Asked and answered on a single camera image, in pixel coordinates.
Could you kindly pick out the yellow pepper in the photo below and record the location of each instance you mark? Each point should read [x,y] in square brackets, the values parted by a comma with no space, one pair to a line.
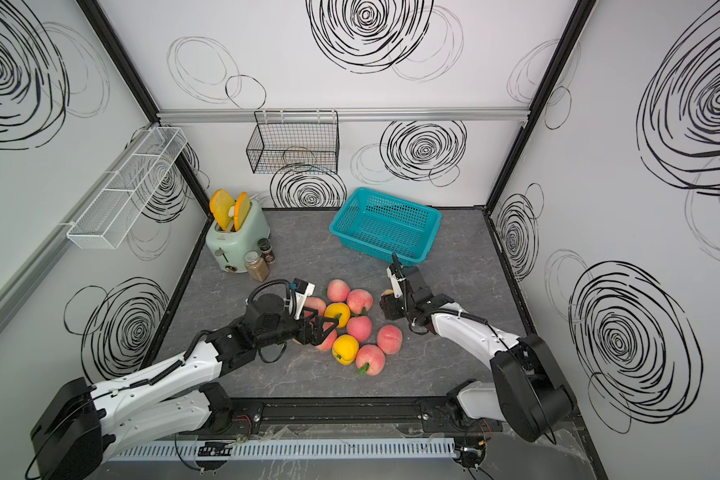
[345,349]
[339,311]

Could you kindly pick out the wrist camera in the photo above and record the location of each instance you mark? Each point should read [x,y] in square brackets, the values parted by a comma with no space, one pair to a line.
[302,290]
[396,278]

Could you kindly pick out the pink peach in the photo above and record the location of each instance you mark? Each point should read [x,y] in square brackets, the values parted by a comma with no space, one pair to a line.
[360,328]
[359,301]
[327,343]
[316,304]
[370,360]
[338,291]
[389,339]

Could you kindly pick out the yellow toast slice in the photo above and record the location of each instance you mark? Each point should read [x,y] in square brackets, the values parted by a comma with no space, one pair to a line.
[222,206]
[241,210]

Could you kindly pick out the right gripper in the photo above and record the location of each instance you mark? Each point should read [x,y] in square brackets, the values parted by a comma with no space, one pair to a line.
[387,303]

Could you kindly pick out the lower yellow pepper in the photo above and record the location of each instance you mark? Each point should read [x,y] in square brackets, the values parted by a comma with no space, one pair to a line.
[345,349]

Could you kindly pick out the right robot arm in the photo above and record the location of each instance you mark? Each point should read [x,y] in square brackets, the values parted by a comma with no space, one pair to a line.
[528,390]

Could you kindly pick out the white wire wall shelf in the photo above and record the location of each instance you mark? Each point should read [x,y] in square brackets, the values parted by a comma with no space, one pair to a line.
[127,189]

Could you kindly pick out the upper yellow pepper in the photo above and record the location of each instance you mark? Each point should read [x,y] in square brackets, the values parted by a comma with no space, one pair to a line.
[339,311]

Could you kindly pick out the white slotted cable duct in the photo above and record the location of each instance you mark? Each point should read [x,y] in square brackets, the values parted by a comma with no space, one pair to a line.
[297,449]

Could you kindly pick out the black cap spice bottle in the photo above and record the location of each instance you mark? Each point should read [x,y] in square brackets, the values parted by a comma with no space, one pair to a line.
[266,250]

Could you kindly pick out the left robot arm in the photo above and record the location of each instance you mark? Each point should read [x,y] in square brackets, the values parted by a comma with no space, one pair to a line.
[87,424]

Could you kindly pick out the mint green toaster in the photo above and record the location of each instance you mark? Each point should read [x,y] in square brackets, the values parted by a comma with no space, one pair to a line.
[229,248]

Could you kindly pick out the silver cap spice jar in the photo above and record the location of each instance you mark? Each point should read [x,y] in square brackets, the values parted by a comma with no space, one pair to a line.
[256,266]

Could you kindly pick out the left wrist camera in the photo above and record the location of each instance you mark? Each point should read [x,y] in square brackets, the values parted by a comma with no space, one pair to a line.
[302,290]

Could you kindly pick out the left yellow toast slice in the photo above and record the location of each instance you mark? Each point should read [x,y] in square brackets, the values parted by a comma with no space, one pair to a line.
[222,206]

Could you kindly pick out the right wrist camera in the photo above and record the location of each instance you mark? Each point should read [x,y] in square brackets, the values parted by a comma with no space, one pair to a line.
[396,278]

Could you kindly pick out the right yellow toast slice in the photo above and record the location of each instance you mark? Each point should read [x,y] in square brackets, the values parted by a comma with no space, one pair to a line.
[241,210]

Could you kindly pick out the black wire wall basket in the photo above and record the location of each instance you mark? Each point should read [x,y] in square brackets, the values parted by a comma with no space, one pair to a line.
[283,138]

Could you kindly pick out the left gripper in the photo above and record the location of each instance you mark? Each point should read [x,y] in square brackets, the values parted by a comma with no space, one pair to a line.
[317,337]

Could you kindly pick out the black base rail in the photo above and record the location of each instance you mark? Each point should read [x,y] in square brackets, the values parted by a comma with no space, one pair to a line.
[431,414]

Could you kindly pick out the teal plastic basket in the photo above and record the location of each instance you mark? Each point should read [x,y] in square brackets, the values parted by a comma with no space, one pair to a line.
[381,225]

